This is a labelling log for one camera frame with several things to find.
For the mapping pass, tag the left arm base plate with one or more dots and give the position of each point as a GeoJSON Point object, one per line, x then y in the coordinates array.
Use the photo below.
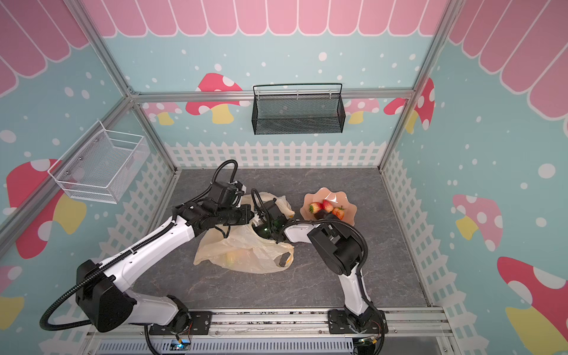
{"type": "Point", "coordinates": [185, 323]}

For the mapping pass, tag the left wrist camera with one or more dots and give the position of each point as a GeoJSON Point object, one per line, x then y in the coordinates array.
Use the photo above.
{"type": "Point", "coordinates": [226, 194]}

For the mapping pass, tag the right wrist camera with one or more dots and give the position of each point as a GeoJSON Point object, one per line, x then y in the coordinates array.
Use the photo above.
{"type": "Point", "coordinates": [273, 210]}

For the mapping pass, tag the red apple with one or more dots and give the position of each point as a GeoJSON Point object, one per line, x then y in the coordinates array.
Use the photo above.
{"type": "Point", "coordinates": [339, 212]}

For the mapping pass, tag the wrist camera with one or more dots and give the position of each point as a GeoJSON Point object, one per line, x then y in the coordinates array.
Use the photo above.
{"type": "Point", "coordinates": [226, 194]}
{"type": "Point", "coordinates": [273, 210]}

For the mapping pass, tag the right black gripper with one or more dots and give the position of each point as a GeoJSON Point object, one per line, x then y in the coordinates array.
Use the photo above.
{"type": "Point", "coordinates": [254, 227]}

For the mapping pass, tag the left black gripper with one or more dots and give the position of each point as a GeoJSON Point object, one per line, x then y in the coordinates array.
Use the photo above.
{"type": "Point", "coordinates": [245, 209]}

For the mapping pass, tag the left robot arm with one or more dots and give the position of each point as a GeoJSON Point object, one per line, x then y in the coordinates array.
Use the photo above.
{"type": "Point", "coordinates": [109, 301]}

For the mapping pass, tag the white wire wall basket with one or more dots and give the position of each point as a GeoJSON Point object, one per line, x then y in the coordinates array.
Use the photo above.
{"type": "Point", "coordinates": [101, 165]}

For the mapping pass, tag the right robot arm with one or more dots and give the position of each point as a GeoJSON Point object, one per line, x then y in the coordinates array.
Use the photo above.
{"type": "Point", "coordinates": [343, 249]}

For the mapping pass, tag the pink flower-shaped fruit plate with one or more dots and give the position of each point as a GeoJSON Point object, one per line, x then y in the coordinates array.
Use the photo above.
{"type": "Point", "coordinates": [337, 198]}

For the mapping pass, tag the translucent cream plastic bag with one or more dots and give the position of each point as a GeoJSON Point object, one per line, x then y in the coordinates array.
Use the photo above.
{"type": "Point", "coordinates": [244, 251]}

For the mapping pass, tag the black mesh wall basket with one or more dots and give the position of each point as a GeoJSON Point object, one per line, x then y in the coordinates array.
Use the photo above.
{"type": "Point", "coordinates": [298, 109]}

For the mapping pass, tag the pink-yellow peach with leaves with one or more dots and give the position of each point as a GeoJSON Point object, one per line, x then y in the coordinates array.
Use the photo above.
{"type": "Point", "coordinates": [315, 207]}

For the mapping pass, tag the dark purple fruit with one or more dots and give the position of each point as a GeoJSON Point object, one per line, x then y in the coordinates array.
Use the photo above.
{"type": "Point", "coordinates": [321, 214]}

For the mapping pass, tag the aluminium mounting rail frame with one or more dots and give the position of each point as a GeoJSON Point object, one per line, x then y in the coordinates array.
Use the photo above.
{"type": "Point", "coordinates": [408, 330]}

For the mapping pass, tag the red peach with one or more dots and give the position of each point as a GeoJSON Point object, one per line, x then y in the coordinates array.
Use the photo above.
{"type": "Point", "coordinates": [327, 206]}

